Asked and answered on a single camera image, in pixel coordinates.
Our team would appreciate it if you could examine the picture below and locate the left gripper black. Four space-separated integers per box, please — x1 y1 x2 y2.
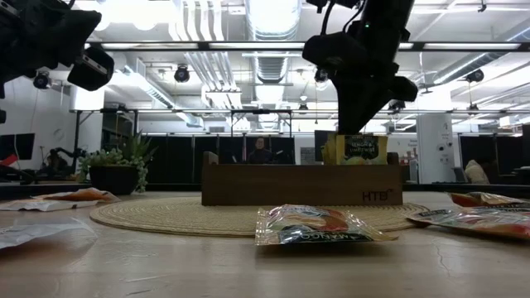
0 0 116 100

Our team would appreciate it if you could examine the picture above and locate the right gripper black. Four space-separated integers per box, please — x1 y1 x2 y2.
301 0 419 137

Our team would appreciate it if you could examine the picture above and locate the yellow green lemon tea packet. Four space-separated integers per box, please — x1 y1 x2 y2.
335 133 389 166
321 134 339 166

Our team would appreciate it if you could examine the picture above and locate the brown wooden tea box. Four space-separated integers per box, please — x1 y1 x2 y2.
201 151 404 207

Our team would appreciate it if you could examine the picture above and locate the orange red mango tea packet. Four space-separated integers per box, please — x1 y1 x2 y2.
449 191 530 209
405 206 530 242

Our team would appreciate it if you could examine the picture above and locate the white orange tea packet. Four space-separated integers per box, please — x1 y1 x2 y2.
41 187 122 204
0 217 99 251
0 199 99 213

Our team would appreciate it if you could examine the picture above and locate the black monitor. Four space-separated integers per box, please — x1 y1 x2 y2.
313 129 339 163
0 132 36 161

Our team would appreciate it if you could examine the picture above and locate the white column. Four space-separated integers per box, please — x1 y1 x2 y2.
416 113 457 185

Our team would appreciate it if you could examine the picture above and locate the person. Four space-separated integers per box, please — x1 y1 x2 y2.
247 137 275 166
463 159 491 185
43 147 84 180

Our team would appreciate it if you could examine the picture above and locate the clear mango snack packet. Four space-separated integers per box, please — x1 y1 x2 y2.
254 204 399 247

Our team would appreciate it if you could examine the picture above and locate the black overhead beam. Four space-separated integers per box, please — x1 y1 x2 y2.
84 40 530 53

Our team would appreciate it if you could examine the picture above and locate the potted green succulent plant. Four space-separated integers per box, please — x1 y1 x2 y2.
77 131 158 196

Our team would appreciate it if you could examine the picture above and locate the black partition panel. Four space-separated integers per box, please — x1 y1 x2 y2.
458 134 530 186
142 135 297 186

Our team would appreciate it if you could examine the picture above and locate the round woven beige placemat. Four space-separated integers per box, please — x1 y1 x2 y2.
89 195 431 238

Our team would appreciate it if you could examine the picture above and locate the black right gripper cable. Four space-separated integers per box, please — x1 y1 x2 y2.
320 2 361 36

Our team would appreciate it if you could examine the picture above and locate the silver ventilation duct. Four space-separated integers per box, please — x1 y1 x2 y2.
243 0 302 86

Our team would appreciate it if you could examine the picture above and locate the black aluminium table frame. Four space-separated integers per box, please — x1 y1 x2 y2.
0 181 530 199

